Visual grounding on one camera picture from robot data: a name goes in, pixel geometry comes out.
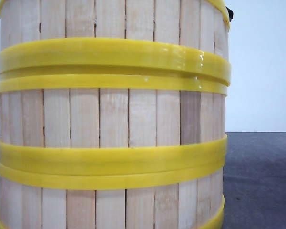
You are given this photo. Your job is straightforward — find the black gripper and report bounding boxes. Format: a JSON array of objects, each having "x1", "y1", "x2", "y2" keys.
[{"x1": 226, "y1": 6, "x2": 234, "y2": 22}]

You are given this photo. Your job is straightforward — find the wooden steamer basket yellow rims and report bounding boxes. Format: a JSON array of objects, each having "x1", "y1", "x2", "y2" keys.
[{"x1": 0, "y1": 73, "x2": 229, "y2": 177}]

